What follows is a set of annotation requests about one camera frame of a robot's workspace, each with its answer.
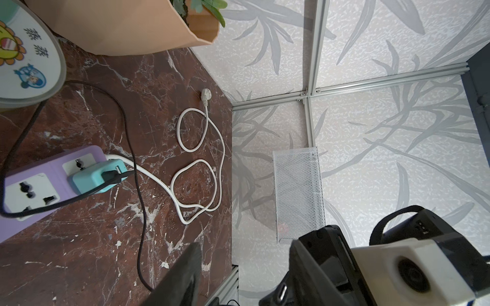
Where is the white power strip cord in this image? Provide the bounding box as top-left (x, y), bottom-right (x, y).
top-left (105, 88), bottom-right (227, 226)

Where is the beige flower pot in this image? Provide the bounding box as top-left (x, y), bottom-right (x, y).
top-left (26, 1), bottom-right (220, 56)

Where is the teal charger adapter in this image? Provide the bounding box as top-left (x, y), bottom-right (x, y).
top-left (68, 159), bottom-right (128, 195)

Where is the green artificial flowering plant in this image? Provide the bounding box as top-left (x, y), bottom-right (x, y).
top-left (170, 0), bottom-right (228, 28)

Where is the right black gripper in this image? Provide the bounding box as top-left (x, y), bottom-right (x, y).
top-left (259, 225), bottom-right (376, 305)

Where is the white wire mesh basket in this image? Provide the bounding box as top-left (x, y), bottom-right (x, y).
top-left (273, 147), bottom-right (326, 245)

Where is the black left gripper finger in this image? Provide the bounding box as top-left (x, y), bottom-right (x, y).
top-left (141, 242), bottom-right (202, 306)

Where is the pink object in basket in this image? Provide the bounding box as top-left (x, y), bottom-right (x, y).
top-left (278, 223), bottom-right (289, 236)

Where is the purple power strip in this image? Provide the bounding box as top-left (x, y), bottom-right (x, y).
top-left (0, 145), bottom-right (110, 244)

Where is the round tin can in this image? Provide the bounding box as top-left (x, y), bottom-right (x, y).
top-left (1, 0), bottom-right (66, 112)

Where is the black charging cable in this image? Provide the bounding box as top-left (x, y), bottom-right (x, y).
top-left (0, 80), bottom-right (154, 292)

